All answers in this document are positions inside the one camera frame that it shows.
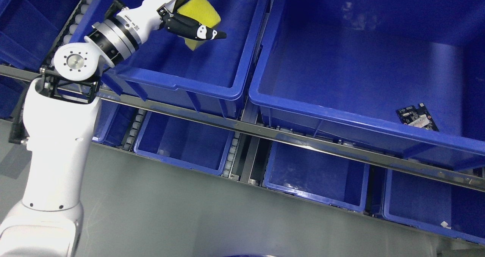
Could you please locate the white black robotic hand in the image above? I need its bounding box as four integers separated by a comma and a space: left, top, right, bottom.
116, 0, 227, 44

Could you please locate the yellow foam block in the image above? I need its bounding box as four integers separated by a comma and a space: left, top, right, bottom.
177, 0, 221, 33

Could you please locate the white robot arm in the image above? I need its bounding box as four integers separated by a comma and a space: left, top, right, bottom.
1, 0, 141, 257

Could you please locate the metal shelf rack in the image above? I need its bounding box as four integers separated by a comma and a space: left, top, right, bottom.
0, 0, 485, 246

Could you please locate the blue bin lower middle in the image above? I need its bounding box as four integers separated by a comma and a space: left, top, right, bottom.
263, 142, 370, 213

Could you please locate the blue plastic bin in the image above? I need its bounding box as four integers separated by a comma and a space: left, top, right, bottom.
102, 0, 269, 119

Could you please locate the blue bin far left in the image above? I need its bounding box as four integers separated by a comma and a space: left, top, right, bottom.
0, 0, 80, 71

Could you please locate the blue bin lower left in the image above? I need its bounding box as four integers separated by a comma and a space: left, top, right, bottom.
133, 112, 235, 176

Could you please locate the large blue bin right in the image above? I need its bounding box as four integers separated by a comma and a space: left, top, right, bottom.
249, 0, 485, 171

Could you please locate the black circuit board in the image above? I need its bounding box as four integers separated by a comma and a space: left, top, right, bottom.
396, 103, 439, 132

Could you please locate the blue bin lower right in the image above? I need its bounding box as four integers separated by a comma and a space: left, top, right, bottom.
375, 169, 485, 244

